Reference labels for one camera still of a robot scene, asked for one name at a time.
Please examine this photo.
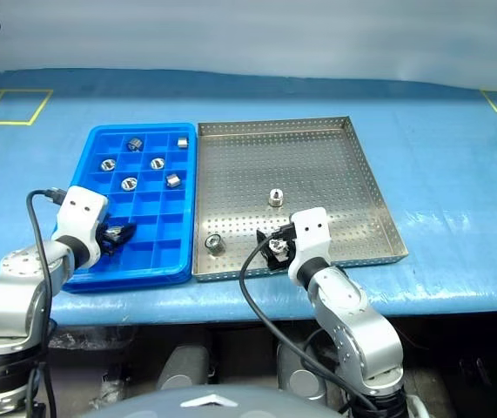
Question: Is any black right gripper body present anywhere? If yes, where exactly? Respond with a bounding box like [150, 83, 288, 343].
[268, 222, 298, 265]

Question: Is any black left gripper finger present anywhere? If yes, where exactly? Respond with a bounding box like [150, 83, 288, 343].
[102, 234, 134, 257]
[104, 222, 138, 240]

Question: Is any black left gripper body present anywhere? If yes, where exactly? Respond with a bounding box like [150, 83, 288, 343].
[94, 216, 114, 259]

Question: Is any blue plastic compartment tray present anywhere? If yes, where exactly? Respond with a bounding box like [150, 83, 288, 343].
[61, 123, 198, 293]

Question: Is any perforated steel tray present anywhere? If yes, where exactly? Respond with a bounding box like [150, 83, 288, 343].
[191, 115, 409, 283]

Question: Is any silver rounded shape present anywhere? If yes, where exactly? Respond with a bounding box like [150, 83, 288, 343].
[275, 342, 330, 401]

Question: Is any dark grey rounded shape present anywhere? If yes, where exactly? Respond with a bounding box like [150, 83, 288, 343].
[157, 343, 211, 391]

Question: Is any grey robot torso dome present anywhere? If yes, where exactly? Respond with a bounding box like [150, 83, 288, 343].
[80, 386, 343, 418]

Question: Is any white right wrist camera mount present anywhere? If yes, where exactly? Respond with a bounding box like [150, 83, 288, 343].
[288, 207, 332, 282]

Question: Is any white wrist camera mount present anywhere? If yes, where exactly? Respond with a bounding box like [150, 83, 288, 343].
[50, 185, 110, 267]
[288, 207, 332, 282]

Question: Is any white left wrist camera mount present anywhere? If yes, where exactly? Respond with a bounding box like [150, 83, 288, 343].
[50, 185, 110, 267]

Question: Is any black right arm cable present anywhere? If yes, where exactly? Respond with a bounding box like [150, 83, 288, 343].
[238, 224, 384, 413]

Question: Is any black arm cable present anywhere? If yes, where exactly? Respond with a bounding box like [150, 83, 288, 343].
[238, 224, 384, 413]
[24, 186, 70, 418]

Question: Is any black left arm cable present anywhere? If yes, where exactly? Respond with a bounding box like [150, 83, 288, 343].
[24, 186, 70, 418]

